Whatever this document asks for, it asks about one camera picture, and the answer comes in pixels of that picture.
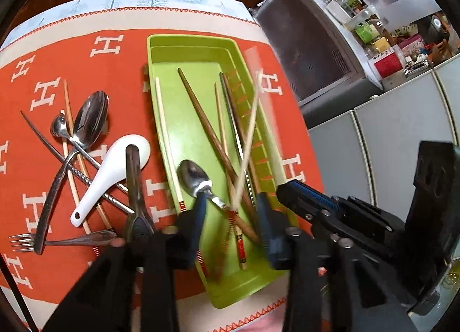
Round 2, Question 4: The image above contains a grey refrigerator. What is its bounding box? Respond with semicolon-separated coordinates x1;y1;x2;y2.
307;63;460;211

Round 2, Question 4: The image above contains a pile of colourful packets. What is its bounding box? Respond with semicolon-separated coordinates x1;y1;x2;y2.
392;23;457;78

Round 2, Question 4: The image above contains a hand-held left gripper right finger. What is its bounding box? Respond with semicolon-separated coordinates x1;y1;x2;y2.
253;192;417;332

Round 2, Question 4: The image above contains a yellow jar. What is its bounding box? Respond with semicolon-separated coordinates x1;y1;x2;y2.
372;36;392;54

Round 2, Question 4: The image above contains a small metal spoon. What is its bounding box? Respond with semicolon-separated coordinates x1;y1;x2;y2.
177;160;238;215

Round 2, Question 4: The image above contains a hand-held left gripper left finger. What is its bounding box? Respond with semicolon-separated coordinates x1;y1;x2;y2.
43;192;209;332

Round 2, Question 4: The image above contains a white ceramic spoon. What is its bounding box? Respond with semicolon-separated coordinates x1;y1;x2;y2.
70;134;152;228

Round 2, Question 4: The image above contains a brown chopstick patterned end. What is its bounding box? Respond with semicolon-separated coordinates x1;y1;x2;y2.
214;82;248;271
225;73;263;198

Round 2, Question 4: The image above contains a metal soup spoon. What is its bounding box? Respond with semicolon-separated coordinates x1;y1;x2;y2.
124;144;157;243

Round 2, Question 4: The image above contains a thin tapered metal rod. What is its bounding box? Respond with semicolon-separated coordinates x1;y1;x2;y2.
20;110;103;169

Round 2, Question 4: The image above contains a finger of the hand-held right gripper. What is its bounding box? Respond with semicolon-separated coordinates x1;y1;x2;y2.
291;179;393;233
276;183;338;233

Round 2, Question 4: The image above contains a glass jar green label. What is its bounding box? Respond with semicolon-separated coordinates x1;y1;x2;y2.
336;0;363;13

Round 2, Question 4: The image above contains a white bowl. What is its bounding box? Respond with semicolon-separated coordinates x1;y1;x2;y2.
325;2;351;24

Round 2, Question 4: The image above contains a dark wooden chopstick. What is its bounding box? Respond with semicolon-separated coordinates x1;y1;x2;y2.
177;68;260;244

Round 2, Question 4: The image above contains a blue patterned tablecloth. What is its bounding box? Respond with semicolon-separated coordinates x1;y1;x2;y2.
7;0;252;36

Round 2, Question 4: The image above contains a green plastic utensil tray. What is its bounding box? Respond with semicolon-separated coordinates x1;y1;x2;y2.
145;34;300;309

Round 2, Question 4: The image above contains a metal fork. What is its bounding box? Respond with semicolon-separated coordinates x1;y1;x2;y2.
8;229;117;253

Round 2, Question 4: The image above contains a stainless steel appliance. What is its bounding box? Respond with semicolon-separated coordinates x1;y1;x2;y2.
252;0;383;103

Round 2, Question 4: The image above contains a large metal spoon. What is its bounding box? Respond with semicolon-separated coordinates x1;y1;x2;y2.
33;91;109;256

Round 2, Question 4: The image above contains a twisted handle metal spoon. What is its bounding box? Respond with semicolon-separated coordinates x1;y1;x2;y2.
50;114;136;215

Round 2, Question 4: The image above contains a red and white canister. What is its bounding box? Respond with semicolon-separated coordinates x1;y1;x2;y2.
372;45;405;79

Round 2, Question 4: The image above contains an orange patterned blanket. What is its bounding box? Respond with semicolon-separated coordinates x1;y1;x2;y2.
0;7;326;332

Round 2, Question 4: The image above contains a clear plastic bottle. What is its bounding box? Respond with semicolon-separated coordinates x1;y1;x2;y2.
345;7;374;29

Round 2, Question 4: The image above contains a silver metal chopstick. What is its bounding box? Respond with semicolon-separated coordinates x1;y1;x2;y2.
219;72;257;209

